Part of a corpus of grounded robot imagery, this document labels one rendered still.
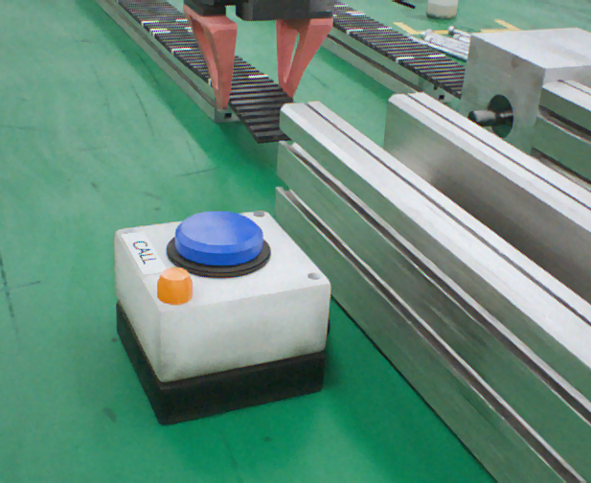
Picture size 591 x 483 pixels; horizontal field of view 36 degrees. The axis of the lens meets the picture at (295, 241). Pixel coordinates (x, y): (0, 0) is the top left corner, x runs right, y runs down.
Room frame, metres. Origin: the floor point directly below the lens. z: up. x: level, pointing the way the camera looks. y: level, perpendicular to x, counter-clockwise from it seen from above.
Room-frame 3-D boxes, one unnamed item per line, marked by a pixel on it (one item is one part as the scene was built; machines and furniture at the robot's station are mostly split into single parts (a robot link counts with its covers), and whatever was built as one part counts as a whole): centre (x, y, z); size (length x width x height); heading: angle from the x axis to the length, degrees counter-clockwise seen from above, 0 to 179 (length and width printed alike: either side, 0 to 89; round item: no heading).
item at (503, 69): (0.65, -0.17, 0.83); 0.12 x 0.09 x 0.10; 115
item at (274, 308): (0.37, 0.03, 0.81); 0.10 x 0.08 x 0.06; 115
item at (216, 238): (0.37, 0.03, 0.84); 0.04 x 0.04 x 0.02
